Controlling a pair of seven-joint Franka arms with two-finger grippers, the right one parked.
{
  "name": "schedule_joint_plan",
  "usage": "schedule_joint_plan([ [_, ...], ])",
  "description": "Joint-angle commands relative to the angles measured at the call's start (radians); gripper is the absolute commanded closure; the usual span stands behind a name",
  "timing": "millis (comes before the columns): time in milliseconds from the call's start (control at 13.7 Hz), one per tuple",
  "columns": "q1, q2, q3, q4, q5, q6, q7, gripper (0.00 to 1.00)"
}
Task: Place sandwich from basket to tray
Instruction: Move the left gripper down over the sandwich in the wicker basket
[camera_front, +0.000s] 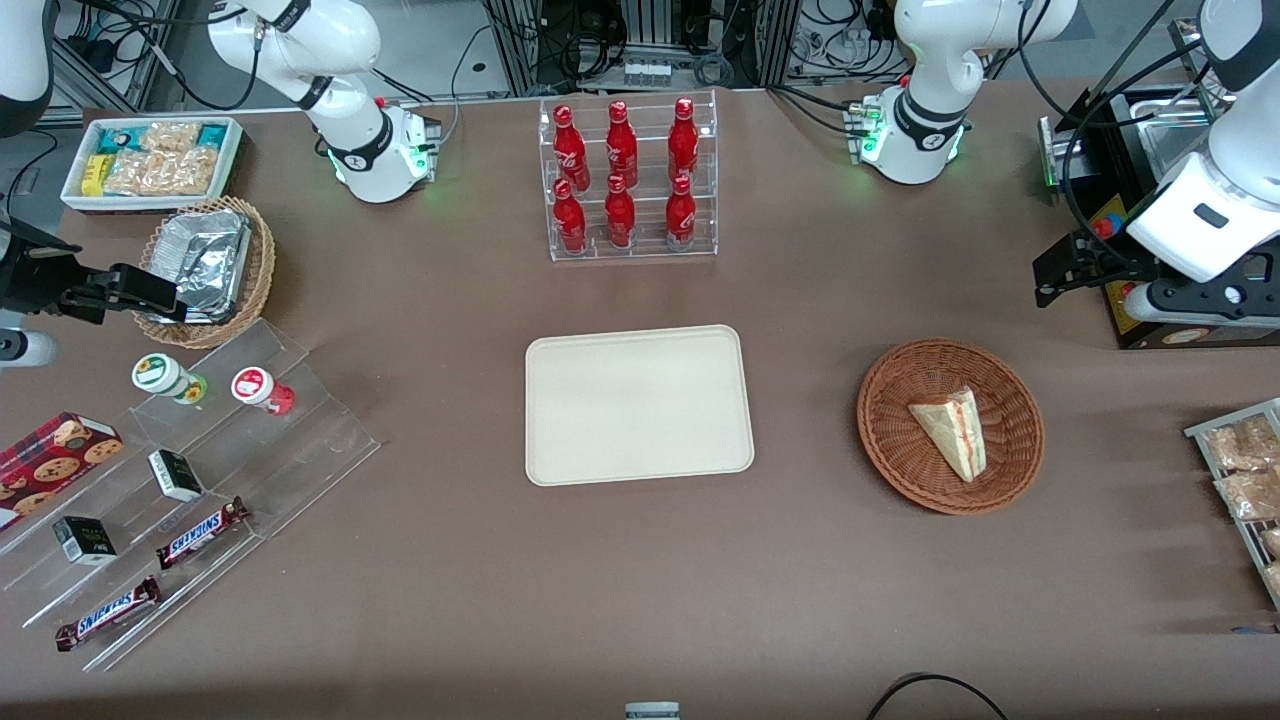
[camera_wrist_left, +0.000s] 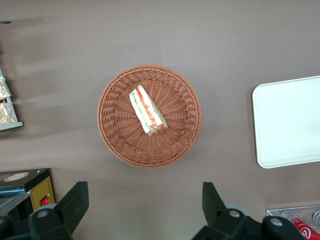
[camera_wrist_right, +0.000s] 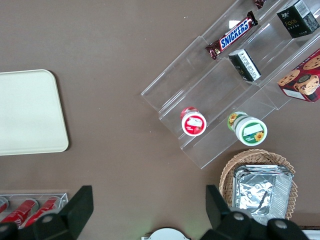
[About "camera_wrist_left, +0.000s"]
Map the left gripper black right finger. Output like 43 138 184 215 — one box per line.
191 181 262 240

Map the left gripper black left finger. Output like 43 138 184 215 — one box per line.
28 181 90 240

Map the triangle sandwich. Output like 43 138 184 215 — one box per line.
128 84 169 137

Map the round brown wicker basket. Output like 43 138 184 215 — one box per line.
96 63 203 169

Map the beige rectangular plastic tray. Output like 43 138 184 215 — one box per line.
251 74 320 170

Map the clear acrylic bottle rack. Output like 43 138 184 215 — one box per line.
265 204 320 240

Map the black food warmer appliance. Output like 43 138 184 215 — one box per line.
0 168 56 223

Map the red cola bottle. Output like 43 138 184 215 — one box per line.
289 216 320 240

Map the grey snack display rack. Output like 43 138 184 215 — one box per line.
0 68 24 132

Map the clear bag of crackers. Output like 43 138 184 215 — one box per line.
0 76 13 101
0 101 16 126

